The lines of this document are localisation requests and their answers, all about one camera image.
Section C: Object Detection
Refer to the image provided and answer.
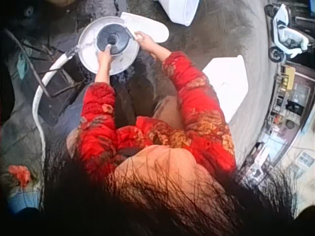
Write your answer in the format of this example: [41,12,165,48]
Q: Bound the person's left hand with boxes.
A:
[97,45,113,64]

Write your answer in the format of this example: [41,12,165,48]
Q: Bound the person's right hand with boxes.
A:
[134,31,158,54]

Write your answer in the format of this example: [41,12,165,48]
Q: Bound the shop front with shelves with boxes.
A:
[240,63,315,190]

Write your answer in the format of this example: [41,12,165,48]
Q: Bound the dark grey cooking pot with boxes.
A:
[95,24,136,56]

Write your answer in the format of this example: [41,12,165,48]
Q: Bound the white electric scooter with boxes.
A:
[264,3,310,63]

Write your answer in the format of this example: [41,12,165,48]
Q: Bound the white water hose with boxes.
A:
[32,45,80,160]

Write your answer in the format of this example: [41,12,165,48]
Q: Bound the white foam lid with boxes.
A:
[120,11,170,44]

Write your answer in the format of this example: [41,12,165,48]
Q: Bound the large round metal basin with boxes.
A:
[78,16,141,76]

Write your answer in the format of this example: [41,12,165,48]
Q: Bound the red and blue cloth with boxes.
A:
[6,164,39,215]

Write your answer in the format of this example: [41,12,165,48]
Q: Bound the person's legs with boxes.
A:
[152,95,186,129]

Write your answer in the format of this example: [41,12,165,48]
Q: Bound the dark metal frame cart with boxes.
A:
[3,29,86,104]

